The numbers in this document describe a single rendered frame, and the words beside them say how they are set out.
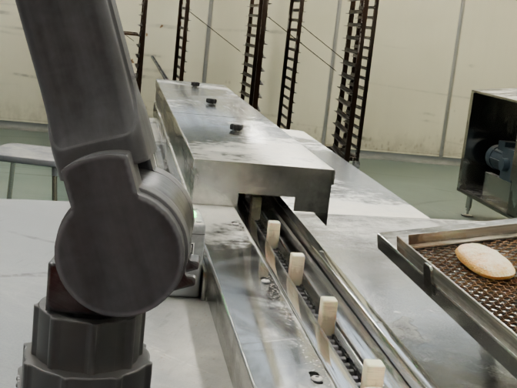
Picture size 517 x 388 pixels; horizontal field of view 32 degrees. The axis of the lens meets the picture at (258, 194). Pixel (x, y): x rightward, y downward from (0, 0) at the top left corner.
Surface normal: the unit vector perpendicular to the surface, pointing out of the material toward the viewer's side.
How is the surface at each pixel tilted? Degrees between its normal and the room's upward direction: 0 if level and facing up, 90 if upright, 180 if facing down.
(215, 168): 90
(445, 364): 0
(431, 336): 0
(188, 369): 0
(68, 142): 77
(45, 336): 90
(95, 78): 85
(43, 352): 90
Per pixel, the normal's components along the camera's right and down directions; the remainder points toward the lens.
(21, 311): 0.11, -0.98
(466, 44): 0.15, 0.20
